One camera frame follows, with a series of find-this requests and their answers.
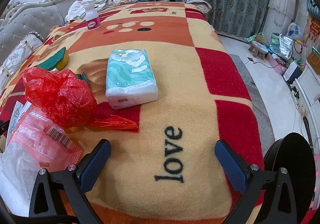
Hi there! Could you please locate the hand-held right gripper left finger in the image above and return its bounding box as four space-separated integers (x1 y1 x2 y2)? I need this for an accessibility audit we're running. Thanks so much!
29 139 112 224

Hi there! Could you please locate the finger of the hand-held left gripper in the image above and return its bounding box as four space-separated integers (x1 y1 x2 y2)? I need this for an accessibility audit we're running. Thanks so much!
0 120 10 137

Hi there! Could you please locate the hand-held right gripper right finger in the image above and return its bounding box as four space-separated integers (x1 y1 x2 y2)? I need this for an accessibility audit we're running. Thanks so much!
214 139 304 224

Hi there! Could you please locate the black round bin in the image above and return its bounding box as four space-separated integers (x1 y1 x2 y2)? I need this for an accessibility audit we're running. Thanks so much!
262 132 317 224

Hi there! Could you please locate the green yellow sponge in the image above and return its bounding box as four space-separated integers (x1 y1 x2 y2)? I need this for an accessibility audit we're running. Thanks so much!
37 47 70 71

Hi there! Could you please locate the pink clear snack wrapper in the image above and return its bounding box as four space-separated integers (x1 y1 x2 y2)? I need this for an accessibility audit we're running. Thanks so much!
6 110 82 172

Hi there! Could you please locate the clear plastic bag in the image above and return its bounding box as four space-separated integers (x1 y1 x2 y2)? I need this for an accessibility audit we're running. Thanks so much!
0 143 40 204

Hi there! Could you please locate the red plastic bag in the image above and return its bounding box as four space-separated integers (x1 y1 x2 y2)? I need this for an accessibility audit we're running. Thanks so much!
22 67 138 129

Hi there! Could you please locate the grey patterned rug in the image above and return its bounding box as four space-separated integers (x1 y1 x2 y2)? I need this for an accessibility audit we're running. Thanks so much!
231 53 279 147

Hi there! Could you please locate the teal tissue pack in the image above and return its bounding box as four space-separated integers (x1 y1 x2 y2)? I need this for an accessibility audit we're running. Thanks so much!
105 49 158 110

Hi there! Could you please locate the printed blanket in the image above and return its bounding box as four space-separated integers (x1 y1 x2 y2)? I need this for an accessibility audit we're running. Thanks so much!
0 1 265 224

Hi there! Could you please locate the white low cabinet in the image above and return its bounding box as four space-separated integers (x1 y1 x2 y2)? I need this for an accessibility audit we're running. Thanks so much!
294 64 320 139

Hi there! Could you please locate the grey tufted sofa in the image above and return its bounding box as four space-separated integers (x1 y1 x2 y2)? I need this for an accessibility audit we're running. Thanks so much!
0 0 87 64

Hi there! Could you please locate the dark blue white bag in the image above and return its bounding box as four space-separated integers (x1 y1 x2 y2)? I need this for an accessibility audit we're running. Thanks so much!
284 62 305 85

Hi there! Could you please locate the small wooden stool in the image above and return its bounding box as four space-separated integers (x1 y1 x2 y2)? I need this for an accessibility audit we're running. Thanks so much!
251 40 268 60

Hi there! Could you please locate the silver insulated bag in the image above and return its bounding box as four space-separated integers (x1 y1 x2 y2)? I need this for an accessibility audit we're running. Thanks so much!
277 36 293 60

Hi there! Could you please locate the yellow paper bag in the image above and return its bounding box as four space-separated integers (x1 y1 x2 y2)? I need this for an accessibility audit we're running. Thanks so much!
306 47 320 75

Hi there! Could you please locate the white crumpled cloth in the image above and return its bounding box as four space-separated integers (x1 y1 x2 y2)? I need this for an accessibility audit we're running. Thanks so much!
64 0 105 24

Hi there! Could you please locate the white pill bottle pink label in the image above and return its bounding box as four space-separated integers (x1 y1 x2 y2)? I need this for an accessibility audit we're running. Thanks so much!
84 1 102 31

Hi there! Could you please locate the white plastic bag blue print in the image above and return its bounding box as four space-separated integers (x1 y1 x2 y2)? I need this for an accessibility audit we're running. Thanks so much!
287 22 302 41

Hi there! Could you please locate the red wall hanging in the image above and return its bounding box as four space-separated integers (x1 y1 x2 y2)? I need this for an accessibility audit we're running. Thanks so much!
308 11 320 48

